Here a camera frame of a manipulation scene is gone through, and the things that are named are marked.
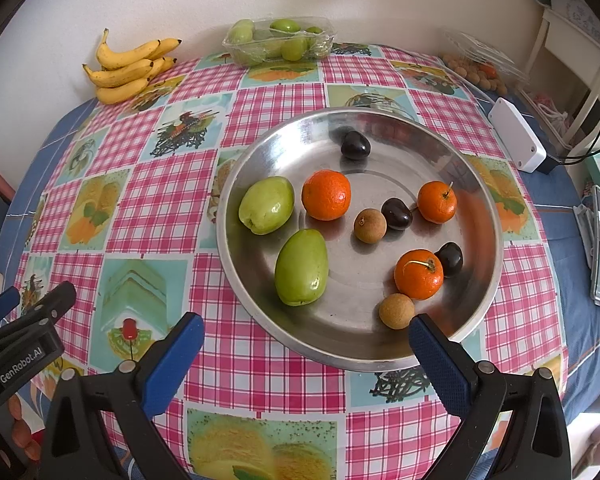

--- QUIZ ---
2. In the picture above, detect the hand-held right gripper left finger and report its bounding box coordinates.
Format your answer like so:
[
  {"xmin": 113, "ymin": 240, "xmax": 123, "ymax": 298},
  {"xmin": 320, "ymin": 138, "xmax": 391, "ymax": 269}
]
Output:
[{"xmin": 38, "ymin": 311, "xmax": 207, "ymax": 480}]

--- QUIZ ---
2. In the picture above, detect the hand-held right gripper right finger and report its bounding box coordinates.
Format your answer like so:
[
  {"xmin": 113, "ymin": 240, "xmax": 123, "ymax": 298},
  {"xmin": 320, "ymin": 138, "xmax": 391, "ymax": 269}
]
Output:
[{"xmin": 407, "ymin": 313, "xmax": 573, "ymax": 480}]

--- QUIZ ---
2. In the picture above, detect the brown longan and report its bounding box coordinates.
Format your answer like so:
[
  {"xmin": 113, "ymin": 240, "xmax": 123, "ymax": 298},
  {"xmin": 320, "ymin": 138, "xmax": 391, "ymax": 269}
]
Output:
[
  {"xmin": 378, "ymin": 293, "xmax": 415, "ymax": 331},
  {"xmin": 354, "ymin": 208, "xmax": 387, "ymax": 244}
]

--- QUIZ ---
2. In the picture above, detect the small orange tangerine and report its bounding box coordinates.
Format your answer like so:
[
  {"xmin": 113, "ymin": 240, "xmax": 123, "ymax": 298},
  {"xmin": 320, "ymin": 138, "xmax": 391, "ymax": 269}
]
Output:
[
  {"xmin": 394, "ymin": 249, "xmax": 445, "ymax": 301},
  {"xmin": 417, "ymin": 180, "xmax": 458, "ymax": 225}
]

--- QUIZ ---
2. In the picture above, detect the dark purple plum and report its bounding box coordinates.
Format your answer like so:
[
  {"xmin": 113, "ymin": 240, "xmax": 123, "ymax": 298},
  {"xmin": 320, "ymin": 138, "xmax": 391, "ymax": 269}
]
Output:
[
  {"xmin": 434, "ymin": 241, "xmax": 464, "ymax": 278},
  {"xmin": 341, "ymin": 130, "xmax": 372, "ymax": 161},
  {"xmin": 381, "ymin": 197, "xmax": 414, "ymax": 232}
]

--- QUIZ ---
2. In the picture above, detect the round steel plate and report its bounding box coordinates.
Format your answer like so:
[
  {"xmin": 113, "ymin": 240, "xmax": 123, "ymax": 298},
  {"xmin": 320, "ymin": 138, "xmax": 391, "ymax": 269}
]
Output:
[{"xmin": 216, "ymin": 107, "xmax": 504, "ymax": 373}]

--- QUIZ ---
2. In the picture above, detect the large green mango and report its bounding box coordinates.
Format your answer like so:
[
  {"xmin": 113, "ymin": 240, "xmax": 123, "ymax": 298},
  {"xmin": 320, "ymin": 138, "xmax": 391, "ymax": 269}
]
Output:
[{"xmin": 274, "ymin": 228, "xmax": 329, "ymax": 307}]

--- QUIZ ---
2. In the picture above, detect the round green jujube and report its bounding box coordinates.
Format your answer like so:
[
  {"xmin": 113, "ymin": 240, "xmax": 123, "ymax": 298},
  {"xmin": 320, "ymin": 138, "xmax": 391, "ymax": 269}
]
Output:
[{"xmin": 238, "ymin": 176, "xmax": 295, "ymax": 236}]

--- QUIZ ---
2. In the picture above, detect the large orange tangerine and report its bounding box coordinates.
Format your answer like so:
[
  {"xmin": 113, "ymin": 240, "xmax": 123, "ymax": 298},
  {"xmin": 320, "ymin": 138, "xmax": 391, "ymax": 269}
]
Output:
[{"xmin": 301, "ymin": 170, "xmax": 353, "ymax": 222}]

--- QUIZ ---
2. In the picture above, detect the person's left hand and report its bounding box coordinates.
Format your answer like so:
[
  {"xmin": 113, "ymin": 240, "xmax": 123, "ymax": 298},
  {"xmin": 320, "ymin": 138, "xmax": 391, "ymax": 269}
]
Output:
[{"xmin": 7, "ymin": 394, "xmax": 43, "ymax": 461}]

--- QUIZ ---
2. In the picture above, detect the pink checked printed tablecloth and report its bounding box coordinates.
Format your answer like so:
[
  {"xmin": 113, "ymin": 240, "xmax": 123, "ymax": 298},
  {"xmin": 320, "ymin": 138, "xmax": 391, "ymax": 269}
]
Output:
[{"xmin": 0, "ymin": 42, "xmax": 571, "ymax": 480}]

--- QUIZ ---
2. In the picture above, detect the brown slipper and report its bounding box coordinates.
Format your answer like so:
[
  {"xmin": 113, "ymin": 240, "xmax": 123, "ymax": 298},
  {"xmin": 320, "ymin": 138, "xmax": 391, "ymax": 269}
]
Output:
[{"xmin": 572, "ymin": 420, "xmax": 600, "ymax": 478}]

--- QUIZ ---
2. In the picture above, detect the blue tile-pattern table cover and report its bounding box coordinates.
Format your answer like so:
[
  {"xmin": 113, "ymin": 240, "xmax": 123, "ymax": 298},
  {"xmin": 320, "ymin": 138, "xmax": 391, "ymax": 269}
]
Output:
[{"xmin": 0, "ymin": 87, "xmax": 600, "ymax": 428}]

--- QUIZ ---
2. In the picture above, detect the grey phone stand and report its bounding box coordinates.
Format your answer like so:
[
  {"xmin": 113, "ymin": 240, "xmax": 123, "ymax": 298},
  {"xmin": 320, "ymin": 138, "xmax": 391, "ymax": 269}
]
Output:
[{"xmin": 573, "ymin": 195, "xmax": 598, "ymax": 271}]

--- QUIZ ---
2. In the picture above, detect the black power adapter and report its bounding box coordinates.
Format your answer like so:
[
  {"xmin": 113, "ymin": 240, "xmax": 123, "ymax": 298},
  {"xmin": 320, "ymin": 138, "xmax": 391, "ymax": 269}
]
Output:
[{"xmin": 537, "ymin": 154, "xmax": 566, "ymax": 176}]

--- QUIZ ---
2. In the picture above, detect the yellow banana bunch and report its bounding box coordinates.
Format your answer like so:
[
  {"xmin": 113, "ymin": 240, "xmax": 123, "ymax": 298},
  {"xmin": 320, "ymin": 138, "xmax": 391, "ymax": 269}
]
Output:
[{"xmin": 82, "ymin": 28, "xmax": 183, "ymax": 106}]

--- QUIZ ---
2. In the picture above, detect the white plastic box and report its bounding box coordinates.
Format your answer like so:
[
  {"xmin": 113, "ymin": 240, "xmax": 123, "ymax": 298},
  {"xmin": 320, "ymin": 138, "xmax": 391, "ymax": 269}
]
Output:
[{"xmin": 488, "ymin": 97, "xmax": 547, "ymax": 172}]

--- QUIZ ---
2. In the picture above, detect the pile of bagged longans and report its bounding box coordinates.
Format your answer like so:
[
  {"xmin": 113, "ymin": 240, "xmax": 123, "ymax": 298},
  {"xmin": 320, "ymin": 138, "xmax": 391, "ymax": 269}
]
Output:
[{"xmin": 442, "ymin": 52, "xmax": 503, "ymax": 92}]

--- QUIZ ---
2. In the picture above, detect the pile of packed green jujubes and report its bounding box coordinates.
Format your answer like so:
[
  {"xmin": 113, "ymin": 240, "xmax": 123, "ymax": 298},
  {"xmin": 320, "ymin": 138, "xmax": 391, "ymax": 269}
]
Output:
[{"xmin": 228, "ymin": 19, "xmax": 325, "ymax": 63}]

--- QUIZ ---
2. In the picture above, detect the clear plastic fruit tray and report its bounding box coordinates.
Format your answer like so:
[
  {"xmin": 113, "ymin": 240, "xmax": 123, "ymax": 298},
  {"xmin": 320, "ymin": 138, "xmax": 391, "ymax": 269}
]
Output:
[{"xmin": 223, "ymin": 16, "xmax": 337, "ymax": 67}]

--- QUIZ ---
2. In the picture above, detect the white wooden chair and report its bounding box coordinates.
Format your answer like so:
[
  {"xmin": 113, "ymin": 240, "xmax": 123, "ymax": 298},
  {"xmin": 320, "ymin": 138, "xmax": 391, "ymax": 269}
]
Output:
[{"xmin": 522, "ymin": 5, "xmax": 600, "ymax": 133}]

